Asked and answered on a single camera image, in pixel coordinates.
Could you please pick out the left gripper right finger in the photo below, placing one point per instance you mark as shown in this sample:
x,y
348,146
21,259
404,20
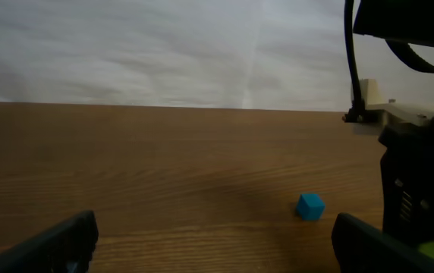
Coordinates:
x,y
368,250

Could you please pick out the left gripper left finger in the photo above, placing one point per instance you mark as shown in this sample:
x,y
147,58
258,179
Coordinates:
x,y
57,246

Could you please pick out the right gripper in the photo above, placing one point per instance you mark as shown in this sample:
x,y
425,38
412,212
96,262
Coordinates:
x,y
425,178

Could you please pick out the green cube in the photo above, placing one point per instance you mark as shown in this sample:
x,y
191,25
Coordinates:
x,y
431,248

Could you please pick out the blue cube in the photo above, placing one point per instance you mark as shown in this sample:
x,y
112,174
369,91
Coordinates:
x,y
310,208

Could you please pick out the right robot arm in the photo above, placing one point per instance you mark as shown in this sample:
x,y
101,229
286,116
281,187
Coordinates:
x,y
410,19

